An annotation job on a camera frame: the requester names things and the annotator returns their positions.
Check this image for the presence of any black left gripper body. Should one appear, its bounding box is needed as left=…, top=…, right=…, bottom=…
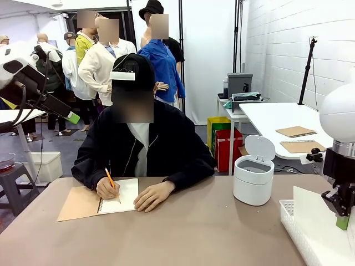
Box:
left=11, top=64, right=50, bottom=105

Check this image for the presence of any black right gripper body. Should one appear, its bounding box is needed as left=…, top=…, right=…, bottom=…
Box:
left=322, top=147, right=355, bottom=190

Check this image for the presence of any white paper sheet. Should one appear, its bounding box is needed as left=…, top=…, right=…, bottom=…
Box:
left=293, top=185, right=355, bottom=252

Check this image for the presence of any yellow pencil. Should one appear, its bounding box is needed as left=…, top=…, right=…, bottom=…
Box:
left=104, top=167, right=122, bottom=204

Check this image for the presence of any spiral notebook with brown cover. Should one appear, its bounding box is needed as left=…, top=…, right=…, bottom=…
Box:
left=56, top=177, right=140, bottom=223

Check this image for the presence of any person's left forearm black sleeve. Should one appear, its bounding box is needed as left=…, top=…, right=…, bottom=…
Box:
left=163, top=162, right=217, bottom=193

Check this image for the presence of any person's right forearm black sleeve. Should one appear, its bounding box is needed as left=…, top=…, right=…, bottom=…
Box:
left=71, top=157, right=113, bottom=192

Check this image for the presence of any person's right hand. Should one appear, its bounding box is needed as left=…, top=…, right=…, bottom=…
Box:
left=95, top=177, right=121, bottom=200

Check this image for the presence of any person's left hand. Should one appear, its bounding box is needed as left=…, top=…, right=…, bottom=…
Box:
left=133, top=183, right=176, bottom=213

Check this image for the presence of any mannequin in dark puffer jacket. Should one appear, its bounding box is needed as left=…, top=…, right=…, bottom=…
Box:
left=31, top=33, right=68, bottom=132

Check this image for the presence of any mannequin in cap and white shirt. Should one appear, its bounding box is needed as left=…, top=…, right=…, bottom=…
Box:
left=62, top=31, right=95, bottom=131

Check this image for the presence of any large brown spiral notebook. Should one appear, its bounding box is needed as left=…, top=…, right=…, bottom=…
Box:
left=280, top=140, right=327, bottom=154

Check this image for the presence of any white desk with leg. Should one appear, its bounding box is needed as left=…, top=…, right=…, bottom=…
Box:
left=0, top=108, right=49, bottom=187

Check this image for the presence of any white perforated plastic basket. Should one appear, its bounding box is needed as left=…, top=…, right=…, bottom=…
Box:
left=278, top=199, right=355, bottom=266

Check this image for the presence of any small brown cardboard notebook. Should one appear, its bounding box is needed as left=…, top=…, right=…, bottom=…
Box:
left=275, top=125, right=318, bottom=139

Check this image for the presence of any mannequin in cream cardigan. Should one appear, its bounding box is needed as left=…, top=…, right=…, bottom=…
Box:
left=78, top=17, right=139, bottom=108

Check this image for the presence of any white floor storage bin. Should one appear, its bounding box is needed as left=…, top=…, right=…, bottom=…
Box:
left=20, top=151, right=63, bottom=184

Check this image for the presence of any mannequin in yellow jacket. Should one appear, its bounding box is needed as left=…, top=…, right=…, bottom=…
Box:
left=74, top=9, right=98, bottom=67

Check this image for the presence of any clear bowl with red contents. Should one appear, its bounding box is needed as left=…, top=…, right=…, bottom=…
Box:
left=0, top=152, right=17, bottom=173

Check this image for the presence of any grey stool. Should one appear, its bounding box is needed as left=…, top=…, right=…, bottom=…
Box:
left=0, top=162, right=40, bottom=217

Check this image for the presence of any white lidded trash bin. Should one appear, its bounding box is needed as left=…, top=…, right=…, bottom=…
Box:
left=233, top=134, right=276, bottom=207

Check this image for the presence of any large white desk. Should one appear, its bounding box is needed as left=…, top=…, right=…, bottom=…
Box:
left=239, top=102, right=336, bottom=161

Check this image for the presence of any black baseball cap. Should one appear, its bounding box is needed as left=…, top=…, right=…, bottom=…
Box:
left=110, top=53, right=156, bottom=94

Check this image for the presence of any red bag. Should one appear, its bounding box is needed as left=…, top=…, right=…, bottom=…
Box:
left=214, top=128, right=245, bottom=173

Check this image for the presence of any grey open tray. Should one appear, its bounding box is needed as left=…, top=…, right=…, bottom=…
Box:
left=230, top=91, right=263, bottom=114

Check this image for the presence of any mannequin in blue shirt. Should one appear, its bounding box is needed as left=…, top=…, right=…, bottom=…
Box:
left=136, top=11, right=186, bottom=111

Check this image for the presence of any small white side table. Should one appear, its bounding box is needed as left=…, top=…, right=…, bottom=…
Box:
left=216, top=95, right=252, bottom=176

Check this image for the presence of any person's torso in black jacket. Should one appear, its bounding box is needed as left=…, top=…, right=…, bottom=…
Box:
left=71, top=99, right=217, bottom=192

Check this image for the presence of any yellow and green bag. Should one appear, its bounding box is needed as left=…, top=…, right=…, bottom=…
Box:
left=207, top=116, right=232, bottom=150

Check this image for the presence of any grey square box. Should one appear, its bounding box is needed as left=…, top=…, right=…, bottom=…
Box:
left=227, top=72, right=254, bottom=100

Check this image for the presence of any mannequin in black t-shirt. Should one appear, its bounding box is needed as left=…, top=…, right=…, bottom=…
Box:
left=165, top=37, right=186, bottom=64

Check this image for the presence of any black bucket hat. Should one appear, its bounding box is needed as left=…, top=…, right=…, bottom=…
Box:
left=138, top=0, right=165, bottom=21

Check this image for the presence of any black double light stand pole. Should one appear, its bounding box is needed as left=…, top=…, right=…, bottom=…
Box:
left=232, top=0, right=245, bottom=74

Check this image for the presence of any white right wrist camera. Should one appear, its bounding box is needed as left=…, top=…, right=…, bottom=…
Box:
left=299, top=147, right=326, bottom=165

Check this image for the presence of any black left arm cable bundle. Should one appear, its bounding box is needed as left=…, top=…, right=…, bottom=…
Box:
left=0, top=49, right=51, bottom=134

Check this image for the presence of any white head-mounted camera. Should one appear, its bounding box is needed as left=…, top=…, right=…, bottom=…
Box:
left=109, top=70, right=136, bottom=82

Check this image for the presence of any tall black tripod with camera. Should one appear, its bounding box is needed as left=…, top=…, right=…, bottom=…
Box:
left=297, top=35, right=319, bottom=106

